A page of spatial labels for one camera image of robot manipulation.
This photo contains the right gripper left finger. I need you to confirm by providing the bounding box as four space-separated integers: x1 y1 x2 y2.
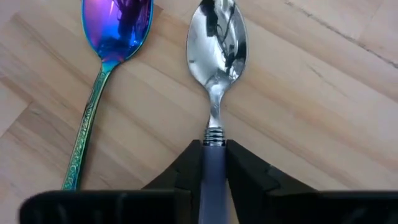
18 139 205 224

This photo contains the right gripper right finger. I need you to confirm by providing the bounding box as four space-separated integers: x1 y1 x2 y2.
226 139 398 224

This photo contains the silver spoon lavender handle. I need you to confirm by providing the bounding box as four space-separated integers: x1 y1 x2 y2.
185 0 249 224

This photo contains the iridescent rainbow spoon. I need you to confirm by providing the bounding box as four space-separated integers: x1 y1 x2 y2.
61 0 155 191

